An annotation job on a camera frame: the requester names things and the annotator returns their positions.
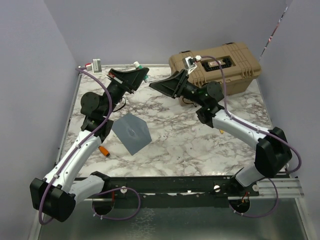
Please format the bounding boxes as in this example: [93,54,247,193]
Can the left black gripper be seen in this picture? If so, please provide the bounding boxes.
[103,66,149,117]

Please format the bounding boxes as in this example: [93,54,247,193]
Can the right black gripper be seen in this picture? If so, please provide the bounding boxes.
[148,69,206,107]

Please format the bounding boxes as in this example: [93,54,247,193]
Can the green white glue stick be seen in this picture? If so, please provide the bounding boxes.
[133,61,150,84]

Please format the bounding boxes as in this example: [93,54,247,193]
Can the grey blue envelope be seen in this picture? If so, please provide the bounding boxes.
[112,113,152,155]

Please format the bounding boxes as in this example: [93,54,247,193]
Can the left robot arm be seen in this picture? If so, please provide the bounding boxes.
[29,67,149,225]

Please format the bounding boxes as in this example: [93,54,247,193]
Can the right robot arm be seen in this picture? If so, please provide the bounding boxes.
[149,70,292,196]

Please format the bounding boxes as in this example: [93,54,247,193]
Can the tan plastic toolbox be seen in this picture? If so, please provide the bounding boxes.
[168,42,262,95]

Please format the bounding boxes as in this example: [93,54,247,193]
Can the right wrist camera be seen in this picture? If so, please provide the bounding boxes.
[182,55,202,75]

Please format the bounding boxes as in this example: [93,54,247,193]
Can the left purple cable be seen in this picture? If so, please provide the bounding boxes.
[38,65,142,225]

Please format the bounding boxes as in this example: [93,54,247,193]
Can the purple cable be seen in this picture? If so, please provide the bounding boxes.
[199,55,303,218]
[38,65,142,225]

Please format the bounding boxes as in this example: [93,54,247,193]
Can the orange handled screwdriver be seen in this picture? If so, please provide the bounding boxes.
[98,146,110,157]

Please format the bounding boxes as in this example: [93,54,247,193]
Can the aluminium table frame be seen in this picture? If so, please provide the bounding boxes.
[26,64,312,240]

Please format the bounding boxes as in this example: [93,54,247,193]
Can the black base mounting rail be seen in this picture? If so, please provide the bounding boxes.
[90,175,259,209]

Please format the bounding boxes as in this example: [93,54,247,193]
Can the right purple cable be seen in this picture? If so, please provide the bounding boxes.
[199,55,303,218]

